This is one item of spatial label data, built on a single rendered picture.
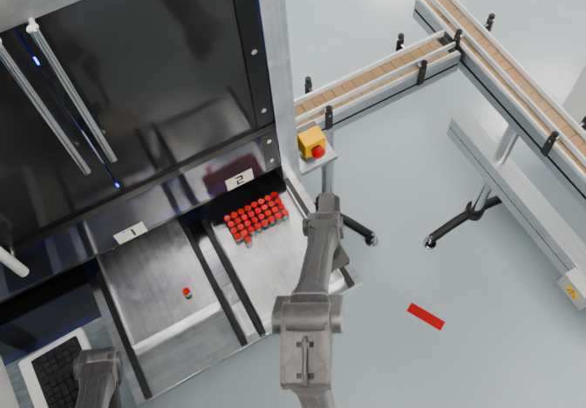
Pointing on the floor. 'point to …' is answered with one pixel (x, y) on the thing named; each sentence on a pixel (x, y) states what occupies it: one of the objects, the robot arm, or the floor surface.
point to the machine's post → (278, 64)
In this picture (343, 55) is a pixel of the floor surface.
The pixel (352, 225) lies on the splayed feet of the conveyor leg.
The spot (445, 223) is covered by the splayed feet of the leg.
